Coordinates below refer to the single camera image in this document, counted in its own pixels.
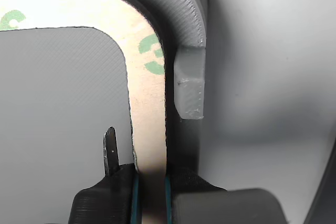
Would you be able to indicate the black gripper finger gray block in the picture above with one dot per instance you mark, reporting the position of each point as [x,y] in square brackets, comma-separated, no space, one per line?
[223,205]

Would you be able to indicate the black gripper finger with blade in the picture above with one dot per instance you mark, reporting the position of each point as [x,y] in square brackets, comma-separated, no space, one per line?
[105,203]

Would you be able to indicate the beige adhesive frame black backing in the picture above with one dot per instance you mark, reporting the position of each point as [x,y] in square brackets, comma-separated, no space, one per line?
[147,103]

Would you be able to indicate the grey plastic fixture plate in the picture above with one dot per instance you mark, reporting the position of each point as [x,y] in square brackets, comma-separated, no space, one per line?
[52,90]

